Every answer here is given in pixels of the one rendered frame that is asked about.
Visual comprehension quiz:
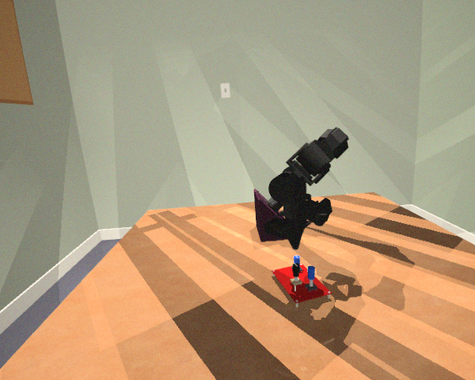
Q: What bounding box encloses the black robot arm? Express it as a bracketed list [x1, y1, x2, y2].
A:
[265, 127, 349, 226]

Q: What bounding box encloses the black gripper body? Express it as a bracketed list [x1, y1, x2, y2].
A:
[264, 192, 310, 238]

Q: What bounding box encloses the red circuit board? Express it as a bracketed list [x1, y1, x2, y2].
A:
[272, 255, 332, 307]

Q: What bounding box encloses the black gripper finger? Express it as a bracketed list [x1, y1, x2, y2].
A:
[288, 227, 304, 249]
[298, 221, 311, 246]

